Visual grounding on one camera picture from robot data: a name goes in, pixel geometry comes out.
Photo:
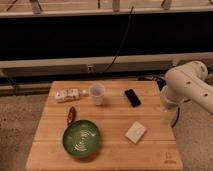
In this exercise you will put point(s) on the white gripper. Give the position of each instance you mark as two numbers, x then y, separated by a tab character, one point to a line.
168	115

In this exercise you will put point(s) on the black eraser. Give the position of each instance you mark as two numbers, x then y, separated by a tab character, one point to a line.
132	97

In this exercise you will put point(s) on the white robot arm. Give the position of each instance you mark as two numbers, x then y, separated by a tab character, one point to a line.
186	81

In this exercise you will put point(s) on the white sponge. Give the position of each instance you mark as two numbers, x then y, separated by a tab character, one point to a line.
135	132

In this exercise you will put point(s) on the clear plastic cup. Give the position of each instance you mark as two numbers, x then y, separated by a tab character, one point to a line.
97	92

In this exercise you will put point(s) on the wooden cutting board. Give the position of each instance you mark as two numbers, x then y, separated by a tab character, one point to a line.
155	151

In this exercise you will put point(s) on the green bowl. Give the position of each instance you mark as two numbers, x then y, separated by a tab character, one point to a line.
81	139

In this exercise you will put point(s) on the white wrapped packet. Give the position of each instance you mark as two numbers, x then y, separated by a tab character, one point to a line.
67	95

